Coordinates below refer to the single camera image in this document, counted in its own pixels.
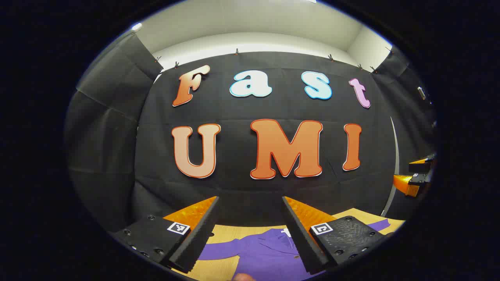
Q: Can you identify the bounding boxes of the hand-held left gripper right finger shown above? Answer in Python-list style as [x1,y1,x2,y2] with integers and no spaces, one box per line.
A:
[282,196,388,275]

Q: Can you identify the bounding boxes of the purple knit collared sweater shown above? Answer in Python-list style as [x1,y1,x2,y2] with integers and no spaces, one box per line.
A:
[197,219,391,281]

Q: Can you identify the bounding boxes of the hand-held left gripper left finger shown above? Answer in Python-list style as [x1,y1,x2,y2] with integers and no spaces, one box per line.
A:
[111,196,220,274]

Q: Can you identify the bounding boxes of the white curved pole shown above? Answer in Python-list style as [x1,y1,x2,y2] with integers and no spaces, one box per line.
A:
[381,116,400,217]

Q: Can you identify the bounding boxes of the black backdrop cloth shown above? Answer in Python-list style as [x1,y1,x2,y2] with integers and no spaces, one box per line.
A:
[64,31,438,235]

